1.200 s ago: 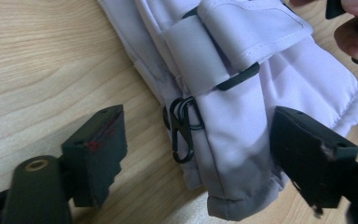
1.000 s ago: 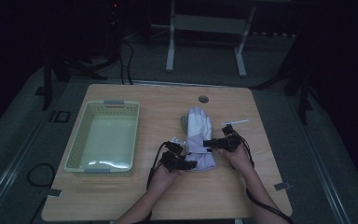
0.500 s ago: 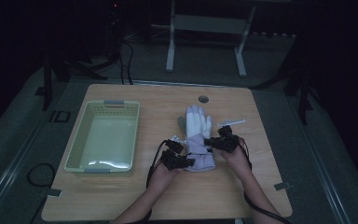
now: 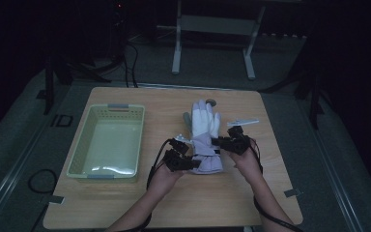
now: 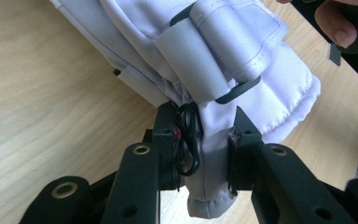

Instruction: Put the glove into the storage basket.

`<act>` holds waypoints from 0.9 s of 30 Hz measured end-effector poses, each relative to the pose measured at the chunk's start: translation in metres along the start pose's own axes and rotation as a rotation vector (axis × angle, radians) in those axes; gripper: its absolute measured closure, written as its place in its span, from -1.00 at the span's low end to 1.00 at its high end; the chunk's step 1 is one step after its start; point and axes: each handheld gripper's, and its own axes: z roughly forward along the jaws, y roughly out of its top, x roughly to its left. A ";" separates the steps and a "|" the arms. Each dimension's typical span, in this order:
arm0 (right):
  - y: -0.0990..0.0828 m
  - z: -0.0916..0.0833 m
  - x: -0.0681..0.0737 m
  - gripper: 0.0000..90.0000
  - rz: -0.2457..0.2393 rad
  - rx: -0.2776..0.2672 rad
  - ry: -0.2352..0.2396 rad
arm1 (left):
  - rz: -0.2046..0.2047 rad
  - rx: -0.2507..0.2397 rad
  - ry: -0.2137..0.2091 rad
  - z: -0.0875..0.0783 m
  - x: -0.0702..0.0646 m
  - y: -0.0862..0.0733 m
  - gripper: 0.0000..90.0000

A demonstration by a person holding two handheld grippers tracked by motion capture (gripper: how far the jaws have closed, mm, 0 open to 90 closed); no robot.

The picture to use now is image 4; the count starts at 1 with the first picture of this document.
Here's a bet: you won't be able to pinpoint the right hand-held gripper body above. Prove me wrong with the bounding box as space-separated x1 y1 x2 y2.
220 118 261 157

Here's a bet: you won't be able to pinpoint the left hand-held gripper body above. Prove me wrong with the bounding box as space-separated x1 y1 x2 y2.
163 133 194 173

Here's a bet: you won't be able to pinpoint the lilac white ski glove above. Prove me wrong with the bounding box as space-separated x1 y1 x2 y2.
189 99 225 175

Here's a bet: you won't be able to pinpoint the person's right hand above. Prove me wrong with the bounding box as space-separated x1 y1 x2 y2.
229 145 265 186

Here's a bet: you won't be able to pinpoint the person's left hand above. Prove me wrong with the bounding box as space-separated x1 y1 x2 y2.
147 161 187 198

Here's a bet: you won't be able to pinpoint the pale green plastic basket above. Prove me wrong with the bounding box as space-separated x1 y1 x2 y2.
66 102 146 180

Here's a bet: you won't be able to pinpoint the grey tape piece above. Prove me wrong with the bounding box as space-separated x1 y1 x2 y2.
47 194 67 206
283 188 303 198

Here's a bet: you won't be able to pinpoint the black stand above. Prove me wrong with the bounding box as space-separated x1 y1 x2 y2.
36 52 112 116
260 61 337 131

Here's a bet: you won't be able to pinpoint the metal floor rail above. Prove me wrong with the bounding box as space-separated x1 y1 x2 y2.
136 82 237 92

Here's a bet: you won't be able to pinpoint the black hanging cables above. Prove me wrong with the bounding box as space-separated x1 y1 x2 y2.
121 40 140 89

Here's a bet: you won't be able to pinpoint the white metal stand frame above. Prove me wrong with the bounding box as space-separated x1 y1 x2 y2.
171 0 268 81

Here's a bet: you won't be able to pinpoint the black floor cable loop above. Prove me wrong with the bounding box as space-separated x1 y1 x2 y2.
27 168 60 195

